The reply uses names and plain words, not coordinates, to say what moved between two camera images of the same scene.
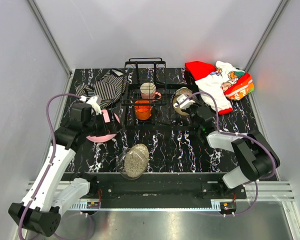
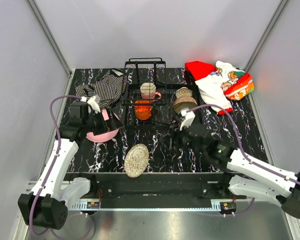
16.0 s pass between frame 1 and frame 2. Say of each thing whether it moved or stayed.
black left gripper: stayed
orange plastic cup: stayed
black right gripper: moved
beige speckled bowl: moved
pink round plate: stayed
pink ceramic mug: stayed
